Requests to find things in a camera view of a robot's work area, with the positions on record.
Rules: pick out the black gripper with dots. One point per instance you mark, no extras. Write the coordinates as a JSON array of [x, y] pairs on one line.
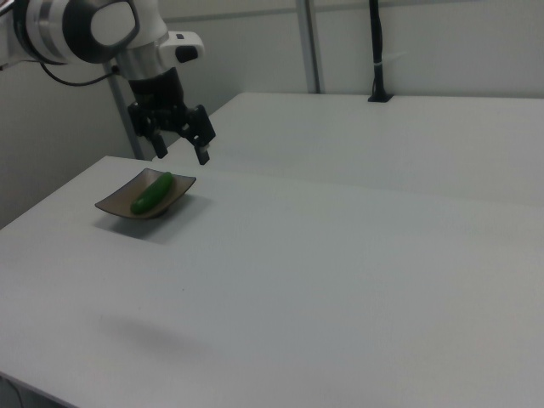
[[157, 91]]

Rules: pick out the green cucumber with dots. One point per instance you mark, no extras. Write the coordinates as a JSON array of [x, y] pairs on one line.
[[151, 194]]

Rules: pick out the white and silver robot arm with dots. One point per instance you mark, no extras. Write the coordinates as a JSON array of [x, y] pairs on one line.
[[115, 25]]

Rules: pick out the square brown ceramic plate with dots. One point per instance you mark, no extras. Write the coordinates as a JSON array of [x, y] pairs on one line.
[[119, 204]]

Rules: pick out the white side table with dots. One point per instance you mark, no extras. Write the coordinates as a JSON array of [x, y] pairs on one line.
[[382, 140]]

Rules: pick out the grey metal partition post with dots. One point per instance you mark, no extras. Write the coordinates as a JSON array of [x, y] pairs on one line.
[[125, 140], [309, 47]]

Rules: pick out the black camera pole with base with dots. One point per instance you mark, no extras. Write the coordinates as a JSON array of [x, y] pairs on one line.
[[377, 42]]

